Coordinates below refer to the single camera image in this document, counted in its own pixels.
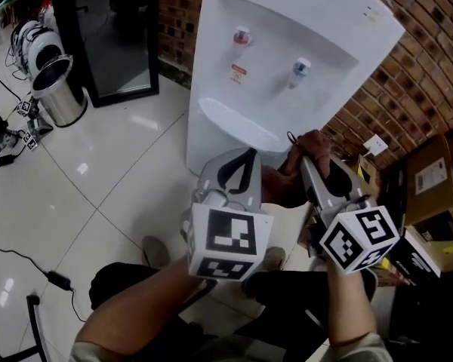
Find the steel trash bin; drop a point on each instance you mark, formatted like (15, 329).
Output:
(60, 96)

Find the spare hand-held gripper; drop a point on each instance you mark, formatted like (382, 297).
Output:
(30, 140)
(23, 108)

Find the white drip tray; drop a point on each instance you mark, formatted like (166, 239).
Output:
(241, 123)

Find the person's light shirt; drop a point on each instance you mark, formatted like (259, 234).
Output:
(230, 349)

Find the large labelled cardboard box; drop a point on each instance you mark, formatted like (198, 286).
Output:
(430, 206)

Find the black and white carton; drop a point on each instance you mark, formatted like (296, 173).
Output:
(415, 255)

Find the person's left leg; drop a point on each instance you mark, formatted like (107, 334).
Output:
(136, 281)

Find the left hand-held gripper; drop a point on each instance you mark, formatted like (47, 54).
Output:
(230, 236)

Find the person's right leg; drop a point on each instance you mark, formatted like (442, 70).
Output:
(287, 304)

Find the black glass-door fridge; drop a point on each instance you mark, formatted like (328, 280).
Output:
(113, 43)

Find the red warning sticker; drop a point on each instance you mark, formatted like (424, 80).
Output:
(239, 73)

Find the person's brown left shoe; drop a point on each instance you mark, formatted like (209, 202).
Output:
(155, 251)

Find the person's brown right shoe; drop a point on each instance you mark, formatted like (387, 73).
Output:
(273, 258)

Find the person's left forearm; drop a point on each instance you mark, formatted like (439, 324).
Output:
(143, 307)

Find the white water dispenser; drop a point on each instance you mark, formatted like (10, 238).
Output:
(272, 32)

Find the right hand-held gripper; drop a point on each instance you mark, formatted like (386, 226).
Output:
(362, 240)

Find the white wall socket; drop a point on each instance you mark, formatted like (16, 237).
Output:
(374, 145)

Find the black carton with blue stripe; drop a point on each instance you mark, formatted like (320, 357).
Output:
(394, 198)

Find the brown cloth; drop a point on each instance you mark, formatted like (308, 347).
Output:
(309, 149)

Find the person's brown shoe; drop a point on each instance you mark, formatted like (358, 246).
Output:
(273, 258)
(155, 251)

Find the person's leg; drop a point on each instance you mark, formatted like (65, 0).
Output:
(136, 281)
(287, 304)

